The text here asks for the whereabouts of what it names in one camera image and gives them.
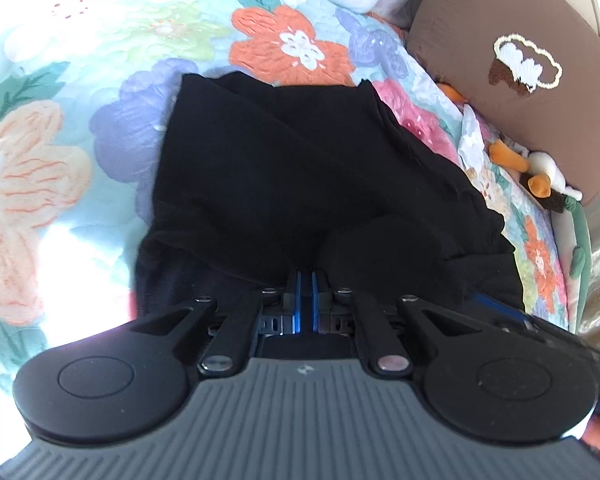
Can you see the white and orange plush toy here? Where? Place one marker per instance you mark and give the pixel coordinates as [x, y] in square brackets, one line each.
[540, 170]

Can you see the floral quilt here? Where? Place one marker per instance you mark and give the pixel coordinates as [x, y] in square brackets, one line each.
[70, 125]

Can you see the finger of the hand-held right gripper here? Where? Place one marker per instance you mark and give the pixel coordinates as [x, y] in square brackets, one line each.
[495, 306]

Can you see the green plush toy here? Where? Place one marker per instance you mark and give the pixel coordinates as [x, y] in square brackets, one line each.
[579, 240]

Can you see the brown embroidered cushion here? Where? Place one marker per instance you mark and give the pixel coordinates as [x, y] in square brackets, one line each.
[510, 35]

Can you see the black garment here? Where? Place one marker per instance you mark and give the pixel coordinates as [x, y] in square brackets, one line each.
[300, 180]

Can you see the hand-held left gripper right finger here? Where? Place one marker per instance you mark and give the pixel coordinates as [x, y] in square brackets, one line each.
[315, 305]

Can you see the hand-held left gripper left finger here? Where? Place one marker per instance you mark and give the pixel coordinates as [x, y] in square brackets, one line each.
[298, 305]

